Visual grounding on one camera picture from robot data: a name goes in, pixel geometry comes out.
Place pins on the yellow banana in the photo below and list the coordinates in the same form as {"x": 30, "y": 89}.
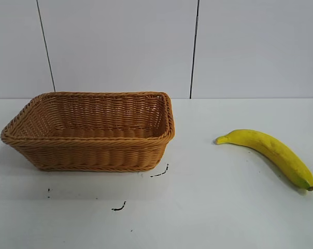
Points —
{"x": 275, "y": 153}

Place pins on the brown woven wicker basket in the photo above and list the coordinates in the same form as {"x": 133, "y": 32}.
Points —
{"x": 94, "y": 153}

